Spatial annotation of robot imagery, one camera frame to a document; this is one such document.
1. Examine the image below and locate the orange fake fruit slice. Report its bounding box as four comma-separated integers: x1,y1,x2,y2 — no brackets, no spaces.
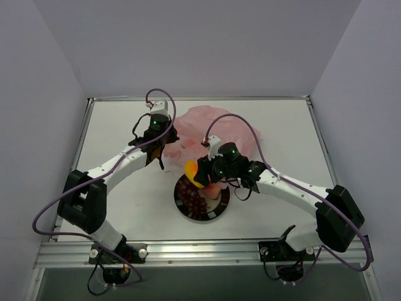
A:
184,161,204,189

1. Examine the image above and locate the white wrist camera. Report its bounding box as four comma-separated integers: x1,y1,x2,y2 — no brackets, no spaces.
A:
201,135,221,161
146,99,169,117

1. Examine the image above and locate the pink plastic bag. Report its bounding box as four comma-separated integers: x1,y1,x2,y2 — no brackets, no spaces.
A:
163,105,261,171

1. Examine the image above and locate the aluminium front rail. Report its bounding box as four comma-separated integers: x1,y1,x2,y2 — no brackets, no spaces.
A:
34,236,374,267

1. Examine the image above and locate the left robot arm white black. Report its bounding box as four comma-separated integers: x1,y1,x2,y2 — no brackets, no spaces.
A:
57,114,179,263

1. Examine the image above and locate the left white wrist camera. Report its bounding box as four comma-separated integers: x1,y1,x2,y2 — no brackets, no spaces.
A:
146,99,169,117

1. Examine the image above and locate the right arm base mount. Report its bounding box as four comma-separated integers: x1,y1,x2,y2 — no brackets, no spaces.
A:
258,225,315,262

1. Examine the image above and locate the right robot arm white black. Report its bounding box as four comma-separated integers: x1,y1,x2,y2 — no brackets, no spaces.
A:
193,142,365,259

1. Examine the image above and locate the fake peach pink yellow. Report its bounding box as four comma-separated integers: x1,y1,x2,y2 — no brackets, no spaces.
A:
202,184,221,199

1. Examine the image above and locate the round plate dark rim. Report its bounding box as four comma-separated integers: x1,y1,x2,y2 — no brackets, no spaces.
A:
174,175,230,223

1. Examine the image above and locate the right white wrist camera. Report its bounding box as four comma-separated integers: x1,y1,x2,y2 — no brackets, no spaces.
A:
201,135,221,161

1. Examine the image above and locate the red fake grape bunch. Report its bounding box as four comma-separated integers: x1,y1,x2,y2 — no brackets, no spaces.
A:
174,179,208,218

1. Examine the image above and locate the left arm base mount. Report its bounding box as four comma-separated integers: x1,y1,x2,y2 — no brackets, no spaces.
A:
88,243,147,265

